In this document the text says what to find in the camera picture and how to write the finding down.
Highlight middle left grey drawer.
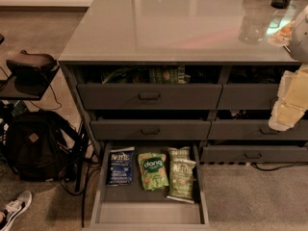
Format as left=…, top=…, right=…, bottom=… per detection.
left=90, top=119, right=211, bottom=141

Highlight green chip bags in top drawer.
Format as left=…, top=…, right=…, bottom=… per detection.
left=101, top=65, right=191, bottom=84

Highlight blue Kettle chip bag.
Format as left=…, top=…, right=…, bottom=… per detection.
left=106, top=147, right=135, bottom=186

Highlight top right grey drawer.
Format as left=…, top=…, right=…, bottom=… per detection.
left=218, top=84, right=278, bottom=110

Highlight grey white sneaker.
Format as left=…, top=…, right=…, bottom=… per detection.
left=0, top=191, right=33, bottom=231

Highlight green Dang chip bag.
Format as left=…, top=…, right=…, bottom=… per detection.
left=138, top=152, right=169, bottom=191

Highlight open bottom left drawer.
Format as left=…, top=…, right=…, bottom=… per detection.
left=83, top=143, right=212, bottom=231

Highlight grey drawer cabinet with counter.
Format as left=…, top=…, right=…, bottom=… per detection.
left=60, top=0, right=307, bottom=158

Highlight green jalapeno Kettle chip bag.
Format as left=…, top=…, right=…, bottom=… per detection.
left=167, top=159, right=196, bottom=204

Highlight black device on side table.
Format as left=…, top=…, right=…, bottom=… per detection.
left=6, top=50, right=57, bottom=80

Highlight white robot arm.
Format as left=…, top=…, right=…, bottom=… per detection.
left=269, top=6, right=308, bottom=131

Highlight black backpack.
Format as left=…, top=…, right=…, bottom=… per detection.
left=4, top=111, right=80, bottom=181

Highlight rear green Kettle chip bag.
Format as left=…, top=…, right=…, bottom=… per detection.
left=167, top=146, right=190, bottom=160

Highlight middle right grey drawer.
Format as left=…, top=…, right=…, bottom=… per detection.
left=208, top=119, right=308, bottom=141

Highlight black side table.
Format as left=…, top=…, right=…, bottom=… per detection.
left=0, top=66, right=60, bottom=100

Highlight black floor cable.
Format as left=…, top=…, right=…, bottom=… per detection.
left=250, top=162, right=308, bottom=172

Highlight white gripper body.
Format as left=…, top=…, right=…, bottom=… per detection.
left=269, top=64, right=308, bottom=131

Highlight top left grey drawer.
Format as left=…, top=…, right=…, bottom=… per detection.
left=77, top=83, right=222, bottom=110

